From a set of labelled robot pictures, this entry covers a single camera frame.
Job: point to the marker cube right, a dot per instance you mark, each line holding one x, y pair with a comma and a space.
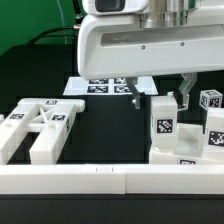
210, 98

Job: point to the white part at left edge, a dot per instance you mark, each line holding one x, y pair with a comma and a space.
1, 118

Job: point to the white marker base plate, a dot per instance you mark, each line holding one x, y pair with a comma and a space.
77, 86

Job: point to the white front fence bar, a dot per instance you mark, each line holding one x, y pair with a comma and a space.
111, 179

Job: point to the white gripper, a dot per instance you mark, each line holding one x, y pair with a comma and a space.
116, 46

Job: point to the white chair back frame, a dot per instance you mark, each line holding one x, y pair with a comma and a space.
52, 119

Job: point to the white chair seat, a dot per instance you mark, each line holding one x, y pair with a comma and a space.
189, 149

